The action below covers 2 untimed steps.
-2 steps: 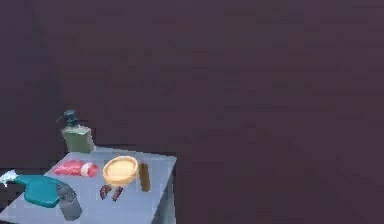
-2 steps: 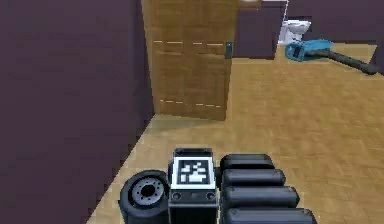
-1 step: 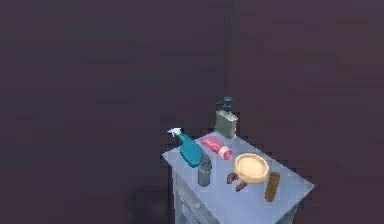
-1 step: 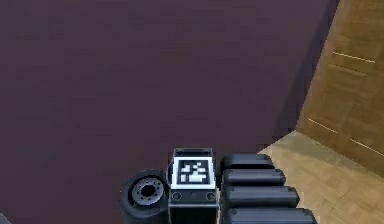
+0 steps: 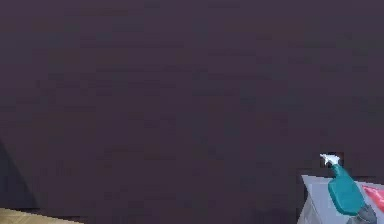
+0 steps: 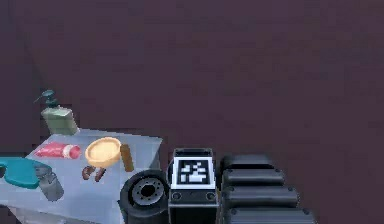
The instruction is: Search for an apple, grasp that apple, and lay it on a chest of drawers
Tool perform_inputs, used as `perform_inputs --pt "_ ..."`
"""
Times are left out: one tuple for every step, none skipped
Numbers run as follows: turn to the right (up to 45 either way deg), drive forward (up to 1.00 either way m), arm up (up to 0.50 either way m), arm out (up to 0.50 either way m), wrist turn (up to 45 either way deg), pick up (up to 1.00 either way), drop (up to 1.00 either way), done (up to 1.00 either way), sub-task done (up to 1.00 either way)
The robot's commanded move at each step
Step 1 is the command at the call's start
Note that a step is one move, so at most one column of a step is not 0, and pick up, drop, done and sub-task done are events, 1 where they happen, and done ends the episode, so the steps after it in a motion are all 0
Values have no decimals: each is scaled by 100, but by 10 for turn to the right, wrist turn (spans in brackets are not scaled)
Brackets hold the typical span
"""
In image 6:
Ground tan round bowl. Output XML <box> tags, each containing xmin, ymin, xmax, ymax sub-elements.
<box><xmin>84</xmin><ymin>136</ymin><xmax>123</xmax><ymax>169</ymax></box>

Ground brown stick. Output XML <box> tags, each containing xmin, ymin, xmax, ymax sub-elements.
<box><xmin>119</xmin><ymin>143</ymin><xmax>135</xmax><ymax>173</ymax></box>

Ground red tube with white cap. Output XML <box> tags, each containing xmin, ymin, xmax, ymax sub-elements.
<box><xmin>34</xmin><ymin>142</ymin><xmax>82</xmax><ymax>160</ymax></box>

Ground teal flat object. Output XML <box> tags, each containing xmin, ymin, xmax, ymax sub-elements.
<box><xmin>0</xmin><ymin>157</ymin><xmax>53</xmax><ymax>190</ymax></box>

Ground pale grey table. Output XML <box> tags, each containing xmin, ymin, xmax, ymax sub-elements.
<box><xmin>0</xmin><ymin>128</ymin><xmax>164</xmax><ymax>224</ymax></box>

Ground green soap dispenser bottle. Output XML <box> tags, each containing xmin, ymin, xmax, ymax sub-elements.
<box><xmin>33</xmin><ymin>89</ymin><xmax>80</xmax><ymax>136</ymax></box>

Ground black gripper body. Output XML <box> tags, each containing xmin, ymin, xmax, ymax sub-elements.
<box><xmin>119</xmin><ymin>169</ymin><xmax>171</xmax><ymax>224</ymax></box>

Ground dark brown small piece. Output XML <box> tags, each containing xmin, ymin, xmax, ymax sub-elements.
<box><xmin>81</xmin><ymin>165</ymin><xmax>96</xmax><ymax>181</ymax></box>
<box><xmin>94</xmin><ymin>167</ymin><xmax>107</xmax><ymax>183</ymax></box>

